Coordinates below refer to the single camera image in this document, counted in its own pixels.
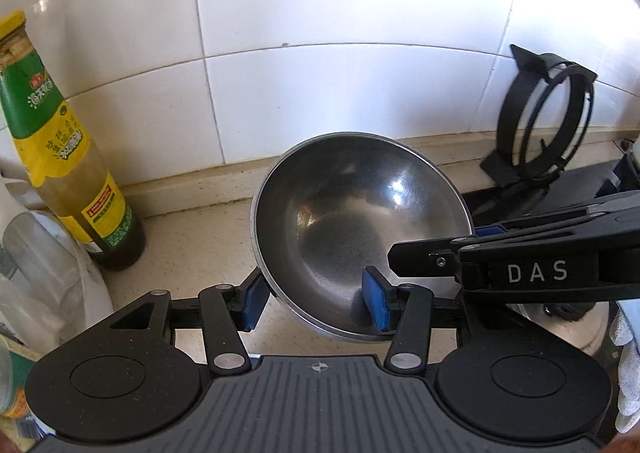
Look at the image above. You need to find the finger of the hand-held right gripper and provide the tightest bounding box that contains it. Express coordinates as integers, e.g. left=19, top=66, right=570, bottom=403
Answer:
left=474, top=203, right=601, bottom=240
left=388, top=234, right=476, bottom=280

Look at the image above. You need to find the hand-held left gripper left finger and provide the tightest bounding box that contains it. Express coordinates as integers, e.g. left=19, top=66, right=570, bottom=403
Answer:
left=107, top=267, right=271, bottom=376

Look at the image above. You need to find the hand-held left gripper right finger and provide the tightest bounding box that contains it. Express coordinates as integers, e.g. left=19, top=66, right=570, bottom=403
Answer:
left=362, top=265, right=436, bottom=374

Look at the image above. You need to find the stainless steel bowl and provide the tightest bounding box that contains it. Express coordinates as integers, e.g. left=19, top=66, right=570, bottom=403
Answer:
left=252, top=253, right=401, bottom=345
left=248, top=132, right=475, bottom=335

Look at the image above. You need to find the black gas stove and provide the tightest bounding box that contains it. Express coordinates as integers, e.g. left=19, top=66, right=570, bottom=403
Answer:
left=460, top=135, right=640, bottom=369

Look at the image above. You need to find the white textured cloth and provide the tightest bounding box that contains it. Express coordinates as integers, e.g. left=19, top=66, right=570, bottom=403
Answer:
left=612, top=305, right=640, bottom=434

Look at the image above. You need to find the clear plastic bag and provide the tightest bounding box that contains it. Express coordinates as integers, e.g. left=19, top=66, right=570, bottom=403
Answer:
left=0, top=168, right=115, bottom=349

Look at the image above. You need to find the yellow label oil bottle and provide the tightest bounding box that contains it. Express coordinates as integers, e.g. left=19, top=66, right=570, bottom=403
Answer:
left=0, top=10, right=147, bottom=271

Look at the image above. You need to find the colourful labelled container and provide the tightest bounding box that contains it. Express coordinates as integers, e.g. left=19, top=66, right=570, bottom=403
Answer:
left=0, top=333, right=56, bottom=440

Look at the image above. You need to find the black pot support ring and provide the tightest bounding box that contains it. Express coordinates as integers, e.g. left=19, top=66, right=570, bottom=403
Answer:
left=480, top=44, right=599, bottom=186

